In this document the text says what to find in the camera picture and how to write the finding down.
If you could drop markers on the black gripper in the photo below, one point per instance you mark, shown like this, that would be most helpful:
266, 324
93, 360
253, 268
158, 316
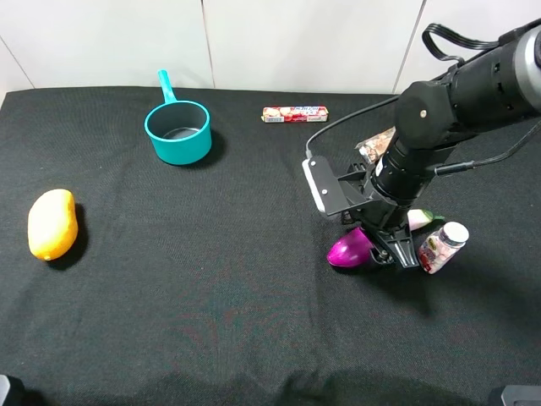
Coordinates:
379, 196

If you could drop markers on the purple eggplant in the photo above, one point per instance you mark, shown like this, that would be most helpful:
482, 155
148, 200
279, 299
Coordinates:
354, 248

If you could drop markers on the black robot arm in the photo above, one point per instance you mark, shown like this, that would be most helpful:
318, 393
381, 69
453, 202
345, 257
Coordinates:
491, 85

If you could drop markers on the small white-capped bottle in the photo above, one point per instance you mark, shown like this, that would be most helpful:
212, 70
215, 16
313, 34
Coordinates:
440, 246

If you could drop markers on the brown snack bar wrapper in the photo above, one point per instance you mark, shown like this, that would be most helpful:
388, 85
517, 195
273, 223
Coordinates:
373, 148

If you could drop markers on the red candy roll pack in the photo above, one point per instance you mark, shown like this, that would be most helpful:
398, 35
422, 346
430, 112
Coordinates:
315, 114

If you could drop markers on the black table cloth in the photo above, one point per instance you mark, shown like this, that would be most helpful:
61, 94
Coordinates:
209, 285

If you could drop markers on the teal saucepan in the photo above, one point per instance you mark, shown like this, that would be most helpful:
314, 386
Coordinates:
179, 130

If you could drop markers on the yellow mango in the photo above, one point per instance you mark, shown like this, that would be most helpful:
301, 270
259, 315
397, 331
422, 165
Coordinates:
52, 225

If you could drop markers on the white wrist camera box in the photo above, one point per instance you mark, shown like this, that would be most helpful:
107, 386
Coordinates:
324, 186

